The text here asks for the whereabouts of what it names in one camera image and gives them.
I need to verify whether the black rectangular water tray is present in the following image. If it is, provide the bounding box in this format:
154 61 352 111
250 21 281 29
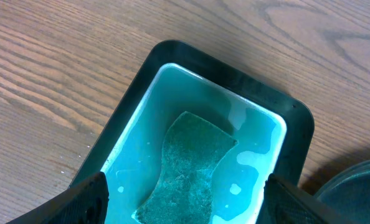
72 40 315 223

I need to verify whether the round black serving tray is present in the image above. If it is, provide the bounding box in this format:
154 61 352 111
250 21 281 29
315 160 370 223

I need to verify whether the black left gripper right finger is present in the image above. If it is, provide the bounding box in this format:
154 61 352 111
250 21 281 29
256 174 355 224

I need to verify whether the green yellow scrub sponge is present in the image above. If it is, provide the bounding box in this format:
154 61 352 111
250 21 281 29
135 111 237 224

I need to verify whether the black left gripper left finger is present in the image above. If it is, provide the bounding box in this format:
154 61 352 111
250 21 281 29
7 172 109 224

